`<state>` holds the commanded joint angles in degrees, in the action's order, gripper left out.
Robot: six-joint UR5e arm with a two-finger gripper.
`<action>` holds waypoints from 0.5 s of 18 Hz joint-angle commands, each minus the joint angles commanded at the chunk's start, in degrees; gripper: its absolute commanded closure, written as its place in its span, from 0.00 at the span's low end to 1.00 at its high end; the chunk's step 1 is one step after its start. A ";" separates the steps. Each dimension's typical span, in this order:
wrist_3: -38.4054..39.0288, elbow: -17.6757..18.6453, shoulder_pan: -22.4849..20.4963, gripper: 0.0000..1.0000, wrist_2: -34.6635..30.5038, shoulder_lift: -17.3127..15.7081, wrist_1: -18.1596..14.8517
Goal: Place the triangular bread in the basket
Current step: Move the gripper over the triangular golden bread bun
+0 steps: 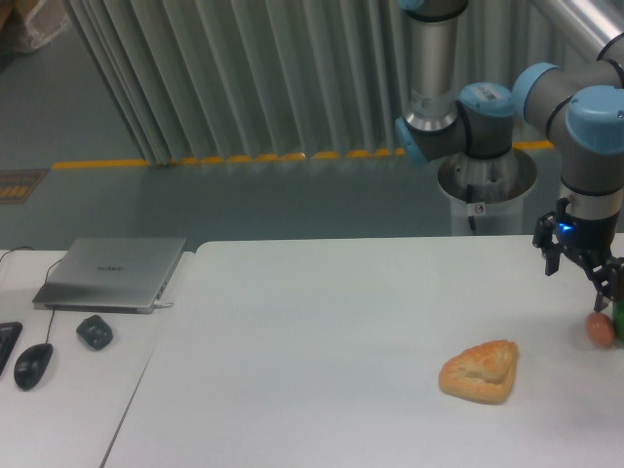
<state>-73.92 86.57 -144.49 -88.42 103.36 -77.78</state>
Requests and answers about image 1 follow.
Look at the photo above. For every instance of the brown egg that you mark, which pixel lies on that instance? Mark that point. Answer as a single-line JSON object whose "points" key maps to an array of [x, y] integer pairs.
{"points": [[599, 329]]}

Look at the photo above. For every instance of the triangular golden bread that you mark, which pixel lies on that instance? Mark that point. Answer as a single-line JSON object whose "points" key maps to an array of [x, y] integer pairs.
{"points": [[483, 374]]}

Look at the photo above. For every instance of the white folding partition screen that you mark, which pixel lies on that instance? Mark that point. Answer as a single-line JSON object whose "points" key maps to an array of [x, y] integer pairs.
{"points": [[257, 79]]}

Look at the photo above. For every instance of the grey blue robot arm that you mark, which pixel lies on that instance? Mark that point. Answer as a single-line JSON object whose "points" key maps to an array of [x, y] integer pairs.
{"points": [[580, 113]]}

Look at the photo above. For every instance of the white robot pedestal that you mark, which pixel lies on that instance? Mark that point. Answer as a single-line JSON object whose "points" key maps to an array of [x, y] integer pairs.
{"points": [[486, 197]]}

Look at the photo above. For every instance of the green bottle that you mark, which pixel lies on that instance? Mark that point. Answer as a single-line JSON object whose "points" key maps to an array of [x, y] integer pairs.
{"points": [[617, 318]]}

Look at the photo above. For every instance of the black round controller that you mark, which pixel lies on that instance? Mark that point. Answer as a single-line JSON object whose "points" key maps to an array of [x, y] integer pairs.
{"points": [[95, 332]]}

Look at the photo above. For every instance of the black computer mouse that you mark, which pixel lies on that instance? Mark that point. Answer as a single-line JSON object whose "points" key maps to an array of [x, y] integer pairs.
{"points": [[32, 364]]}

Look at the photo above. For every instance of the silver closed laptop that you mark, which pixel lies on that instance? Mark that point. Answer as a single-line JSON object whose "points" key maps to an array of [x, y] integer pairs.
{"points": [[112, 274]]}

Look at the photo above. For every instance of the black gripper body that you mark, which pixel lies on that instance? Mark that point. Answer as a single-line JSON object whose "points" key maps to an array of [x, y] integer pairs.
{"points": [[587, 222]]}

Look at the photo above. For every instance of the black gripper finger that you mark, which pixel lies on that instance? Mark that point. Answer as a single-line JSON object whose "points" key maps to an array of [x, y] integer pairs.
{"points": [[543, 239], [605, 272]]}

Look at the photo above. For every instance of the black keyboard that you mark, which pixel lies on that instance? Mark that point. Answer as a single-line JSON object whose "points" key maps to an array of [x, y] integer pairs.
{"points": [[9, 335]]}

